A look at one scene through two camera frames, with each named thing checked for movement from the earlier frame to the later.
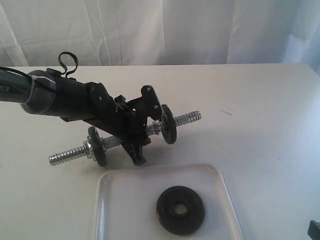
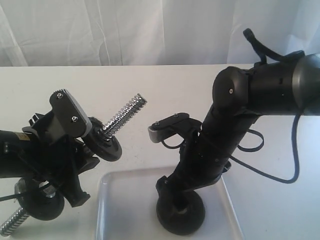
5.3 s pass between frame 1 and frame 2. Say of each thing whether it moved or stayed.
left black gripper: moved
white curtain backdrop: stayed
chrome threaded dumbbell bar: moved
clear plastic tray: stayed
